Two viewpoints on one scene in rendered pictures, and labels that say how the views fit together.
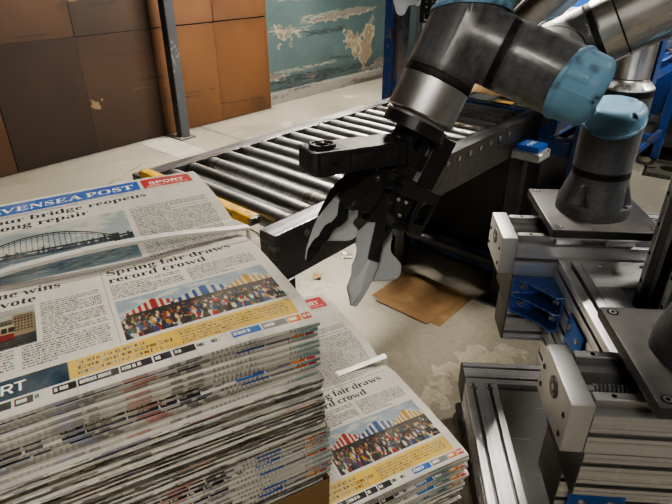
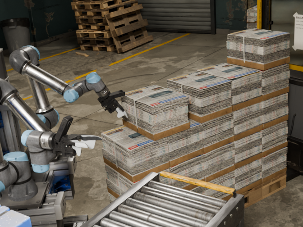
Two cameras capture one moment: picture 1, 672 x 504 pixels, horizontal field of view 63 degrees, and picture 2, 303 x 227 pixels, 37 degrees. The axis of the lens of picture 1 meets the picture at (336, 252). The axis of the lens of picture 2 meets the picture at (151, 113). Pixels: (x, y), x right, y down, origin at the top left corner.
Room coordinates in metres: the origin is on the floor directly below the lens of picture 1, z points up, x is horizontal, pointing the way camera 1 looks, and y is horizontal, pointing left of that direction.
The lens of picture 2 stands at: (3.19, -0.04, 1.97)
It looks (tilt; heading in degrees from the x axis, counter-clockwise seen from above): 21 degrees down; 175
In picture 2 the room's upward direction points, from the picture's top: 5 degrees counter-clockwise
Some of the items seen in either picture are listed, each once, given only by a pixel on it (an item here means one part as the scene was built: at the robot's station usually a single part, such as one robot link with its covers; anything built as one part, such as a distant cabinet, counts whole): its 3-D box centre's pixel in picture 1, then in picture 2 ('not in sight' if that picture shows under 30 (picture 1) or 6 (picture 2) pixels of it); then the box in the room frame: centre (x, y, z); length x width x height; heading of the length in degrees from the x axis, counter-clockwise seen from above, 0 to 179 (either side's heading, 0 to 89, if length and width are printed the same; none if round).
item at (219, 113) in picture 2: not in sight; (199, 107); (0.25, 0.56, 0.86); 0.38 x 0.29 x 0.04; 28
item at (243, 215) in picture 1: (193, 194); (196, 182); (1.19, 0.33, 0.81); 0.43 x 0.03 x 0.02; 49
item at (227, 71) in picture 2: not in sight; (226, 70); (0.10, 0.81, 1.06); 0.37 x 0.28 x 0.01; 27
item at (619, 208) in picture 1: (596, 187); (21, 185); (1.09, -0.56, 0.87); 0.15 x 0.15 x 0.10
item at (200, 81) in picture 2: not in sight; (198, 80); (0.25, 0.57, 1.06); 0.37 x 0.29 x 0.01; 28
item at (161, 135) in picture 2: not in sight; (165, 128); (0.54, 0.27, 0.86); 0.29 x 0.16 x 0.04; 118
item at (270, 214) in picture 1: (225, 199); (186, 194); (1.25, 0.27, 0.77); 0.47 x 0.05 x 0.05; 49
